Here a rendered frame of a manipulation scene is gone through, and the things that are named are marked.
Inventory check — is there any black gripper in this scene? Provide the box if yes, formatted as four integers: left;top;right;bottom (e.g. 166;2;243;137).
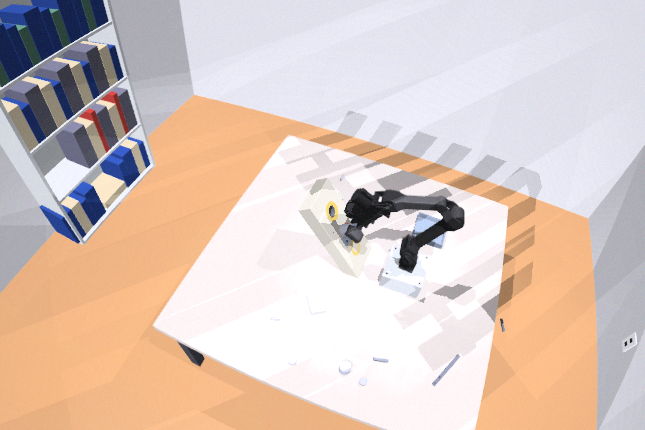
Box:
345;210;376;244

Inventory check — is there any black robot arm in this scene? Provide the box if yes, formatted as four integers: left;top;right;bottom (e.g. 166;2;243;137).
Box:
344;188;465;273

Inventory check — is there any grey flat bar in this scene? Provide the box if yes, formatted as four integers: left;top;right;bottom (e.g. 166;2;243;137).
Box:
432;354;460;387

